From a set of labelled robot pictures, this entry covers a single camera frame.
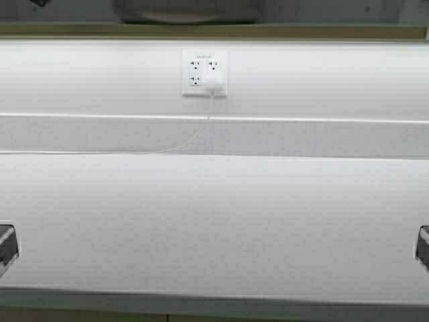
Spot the middle wooden drawer front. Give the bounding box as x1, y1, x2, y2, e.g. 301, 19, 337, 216
166, 312, 428, 322

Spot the white wall outlet plate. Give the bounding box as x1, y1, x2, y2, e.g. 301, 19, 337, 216
182, 50, 229, 97

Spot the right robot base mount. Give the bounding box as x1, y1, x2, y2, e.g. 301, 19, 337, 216
414, 225, 429, 270

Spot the left wooden drawer front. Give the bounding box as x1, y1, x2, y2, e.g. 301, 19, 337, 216
1, 307, 168, 321

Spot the upper cabinet bottom shelf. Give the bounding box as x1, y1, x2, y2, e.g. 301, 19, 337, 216
1, 22, 428, 42

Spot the large grey cooking pot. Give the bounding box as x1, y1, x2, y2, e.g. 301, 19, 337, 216
112, 0, 261, 24

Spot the white plug adapter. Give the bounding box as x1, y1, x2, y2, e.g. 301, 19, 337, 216
203, 75, 223, 93

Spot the wooden drawer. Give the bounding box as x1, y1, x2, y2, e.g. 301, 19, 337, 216
166, 312, 428, 322
1, 307, 168, 321

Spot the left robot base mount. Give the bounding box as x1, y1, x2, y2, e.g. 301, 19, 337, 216
0, 223, 19, 277

